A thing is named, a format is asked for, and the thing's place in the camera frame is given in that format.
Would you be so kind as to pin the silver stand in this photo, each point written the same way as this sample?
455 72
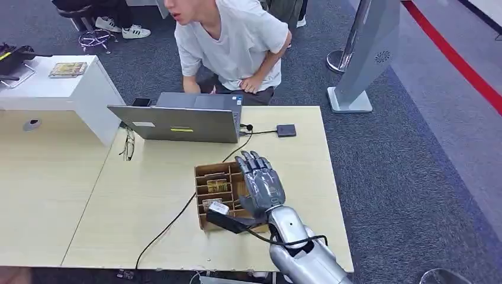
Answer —
23 77

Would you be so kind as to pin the person with white sneakers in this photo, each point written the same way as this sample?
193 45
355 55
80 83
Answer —
113 9

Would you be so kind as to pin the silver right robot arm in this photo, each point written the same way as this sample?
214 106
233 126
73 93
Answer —
292 227

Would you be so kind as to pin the gold patterned card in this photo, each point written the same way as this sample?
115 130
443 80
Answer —
217 185

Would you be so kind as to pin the grey laptop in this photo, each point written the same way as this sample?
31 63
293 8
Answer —
180 123

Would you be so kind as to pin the chrome stool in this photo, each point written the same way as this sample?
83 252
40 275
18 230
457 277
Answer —
94 39

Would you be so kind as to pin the black phone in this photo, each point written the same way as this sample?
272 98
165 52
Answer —
141 102

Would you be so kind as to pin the white cabinet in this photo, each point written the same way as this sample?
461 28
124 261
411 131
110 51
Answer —
90 98

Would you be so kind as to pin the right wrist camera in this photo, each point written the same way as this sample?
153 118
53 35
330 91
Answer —
225 220

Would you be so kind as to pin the grey kiosk stand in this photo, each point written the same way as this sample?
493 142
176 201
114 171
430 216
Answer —
364 66

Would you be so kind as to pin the chrome stanchion post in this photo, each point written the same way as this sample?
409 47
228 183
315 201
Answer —
339 58

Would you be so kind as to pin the pale printed card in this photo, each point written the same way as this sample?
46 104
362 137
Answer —
210 204

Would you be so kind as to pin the eyeglasses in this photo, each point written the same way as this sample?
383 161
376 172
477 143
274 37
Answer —
128 146

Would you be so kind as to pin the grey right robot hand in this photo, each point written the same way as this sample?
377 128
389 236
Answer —
262 186

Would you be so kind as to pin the standing person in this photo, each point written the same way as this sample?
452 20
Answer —
286 8

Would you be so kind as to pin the black usb hub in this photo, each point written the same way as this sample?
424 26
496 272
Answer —
286 130

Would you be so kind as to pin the wooden card box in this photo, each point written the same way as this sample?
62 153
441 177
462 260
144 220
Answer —
200 174

